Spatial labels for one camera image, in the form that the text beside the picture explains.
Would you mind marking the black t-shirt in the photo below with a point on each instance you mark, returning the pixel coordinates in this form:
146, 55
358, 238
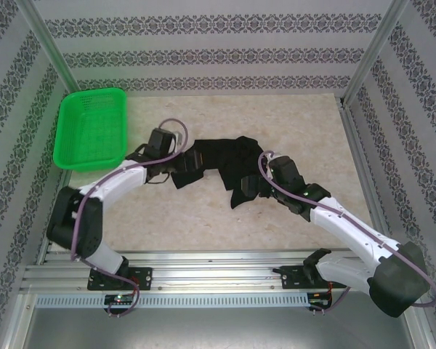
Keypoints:
221, 156

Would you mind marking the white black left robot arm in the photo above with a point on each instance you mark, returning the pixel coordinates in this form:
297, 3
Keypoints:
116, 180

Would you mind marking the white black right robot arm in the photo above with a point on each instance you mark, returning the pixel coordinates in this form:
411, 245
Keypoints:
349, 232

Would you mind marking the green plastic basket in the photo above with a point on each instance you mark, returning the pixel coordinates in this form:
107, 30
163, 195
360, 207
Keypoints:
91, 127

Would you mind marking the grey metal panel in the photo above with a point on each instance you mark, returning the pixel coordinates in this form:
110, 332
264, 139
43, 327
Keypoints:
218, 331

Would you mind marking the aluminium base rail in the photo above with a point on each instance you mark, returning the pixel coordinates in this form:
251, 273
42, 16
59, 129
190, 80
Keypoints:
218, 276

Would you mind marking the aluminium frame post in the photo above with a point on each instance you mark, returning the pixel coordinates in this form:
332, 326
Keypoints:
47, 40
374, 43

